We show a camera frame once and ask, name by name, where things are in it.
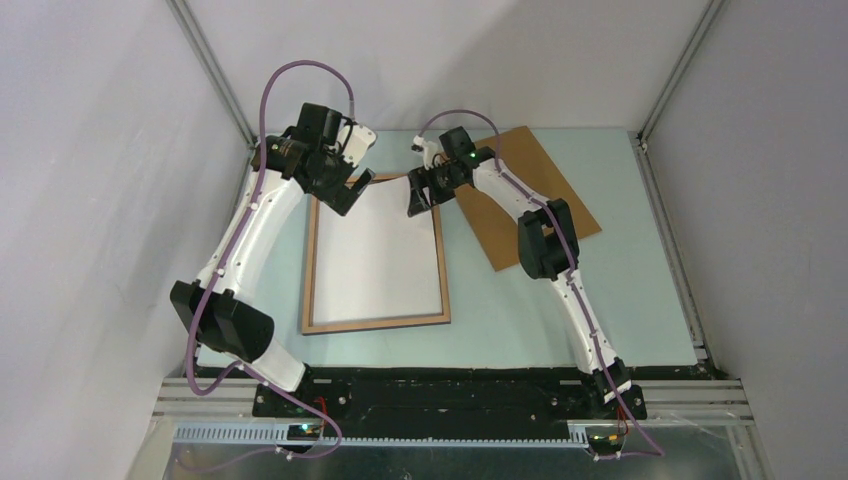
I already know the grey cable duct strip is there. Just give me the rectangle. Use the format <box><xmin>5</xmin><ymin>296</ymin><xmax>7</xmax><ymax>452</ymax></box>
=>
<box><xmin>173</xmin><ymin>422</ymin><xmax>589</xmax><ymax>449</ymax></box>

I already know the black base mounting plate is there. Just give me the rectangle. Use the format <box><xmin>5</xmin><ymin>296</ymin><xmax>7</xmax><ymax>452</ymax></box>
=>
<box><xmin>252</xmin><ymin>367</ymin><xmax>621</xmax><ymax>440</ymax></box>

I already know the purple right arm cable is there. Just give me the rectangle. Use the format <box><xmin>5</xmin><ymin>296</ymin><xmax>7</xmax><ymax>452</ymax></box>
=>
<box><xmin>417</xmin><ymin>109</ymin><xmax>667</xmax><ymax>462</ymax></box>

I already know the brown cardboard backing board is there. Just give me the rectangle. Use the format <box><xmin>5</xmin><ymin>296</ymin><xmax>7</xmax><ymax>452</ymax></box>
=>
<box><xmin>456</xmin><ymin>126</ymin><xmax>602</xmax><ymax>271</ymax></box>

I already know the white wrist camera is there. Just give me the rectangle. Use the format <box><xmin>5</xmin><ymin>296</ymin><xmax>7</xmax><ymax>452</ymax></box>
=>
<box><xmin>411</xmin><ymin>135</ymin><xmax>439</xmax><ymax>170</ymax></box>
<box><xmin>337</xmin><ymin>123</ymin><xmax>378</xmax><ymax>169</ymax></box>

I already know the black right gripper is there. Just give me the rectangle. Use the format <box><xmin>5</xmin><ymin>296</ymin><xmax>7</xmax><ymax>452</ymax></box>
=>
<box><xmin>407</xmin><ymin>161</ymin><xmax>466</xmax><ymax>217</ymax></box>

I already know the aluminium enclosure rail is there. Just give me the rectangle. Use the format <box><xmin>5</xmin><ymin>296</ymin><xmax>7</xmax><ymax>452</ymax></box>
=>
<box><xmin>166</xmin><ymin>0</ymin><xmax>257</xmax><ymax>148</ymax></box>

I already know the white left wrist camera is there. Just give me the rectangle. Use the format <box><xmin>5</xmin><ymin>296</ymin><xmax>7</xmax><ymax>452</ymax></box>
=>
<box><xmin>337</xmin><ymin>123</ymin><xmax>378</xmax><ymax>169</ymax></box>

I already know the sunflower photo print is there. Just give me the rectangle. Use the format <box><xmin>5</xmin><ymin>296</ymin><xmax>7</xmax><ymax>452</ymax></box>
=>
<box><xmin>312</xmin><ymin>180</ymin><xmax>444</xmax><ymax>326</ymax></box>

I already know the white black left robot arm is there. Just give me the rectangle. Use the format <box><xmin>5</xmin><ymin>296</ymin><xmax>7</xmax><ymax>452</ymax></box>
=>
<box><xmin>170</xmin><ymin>103</ymin><xmax>377</xmax><ymax>417</ymax></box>

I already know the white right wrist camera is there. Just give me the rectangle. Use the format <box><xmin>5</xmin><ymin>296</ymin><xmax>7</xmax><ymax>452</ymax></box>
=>
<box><xmin>411</xmin><ymin>135</ymin><xmax>439</xmax><ymax>170</ymax></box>

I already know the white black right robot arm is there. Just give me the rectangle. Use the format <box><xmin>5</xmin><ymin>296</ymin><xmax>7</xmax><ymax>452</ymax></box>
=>
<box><xmin>407</xmin><ymin>127</ymin><xmax>632</xmax><ymax>418</ymax></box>

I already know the wooden picture frame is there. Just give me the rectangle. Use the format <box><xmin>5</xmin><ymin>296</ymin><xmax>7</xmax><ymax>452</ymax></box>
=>
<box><xmin>301</xmin><ymin>171</ymin><xmax>452</xmax><ymax>337</ymax></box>

